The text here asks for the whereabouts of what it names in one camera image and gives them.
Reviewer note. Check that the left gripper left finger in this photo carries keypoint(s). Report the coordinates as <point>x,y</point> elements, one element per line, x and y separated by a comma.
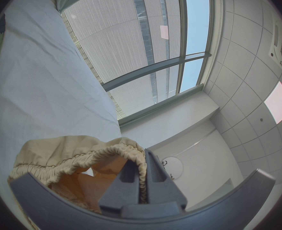
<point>121,188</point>

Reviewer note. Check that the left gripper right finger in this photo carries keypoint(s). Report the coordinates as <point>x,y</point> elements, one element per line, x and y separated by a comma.
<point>162,190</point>

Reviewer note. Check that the beige shorts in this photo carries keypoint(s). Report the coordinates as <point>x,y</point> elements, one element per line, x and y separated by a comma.
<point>59,152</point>

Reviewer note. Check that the window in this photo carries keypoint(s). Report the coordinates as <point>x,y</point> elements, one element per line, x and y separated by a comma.
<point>121,47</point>

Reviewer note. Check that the ceiling light panel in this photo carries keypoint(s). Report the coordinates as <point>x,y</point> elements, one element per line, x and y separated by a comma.
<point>279,102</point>

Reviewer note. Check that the white ceiling air vent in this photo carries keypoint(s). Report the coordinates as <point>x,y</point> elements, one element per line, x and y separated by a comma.
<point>281,47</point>

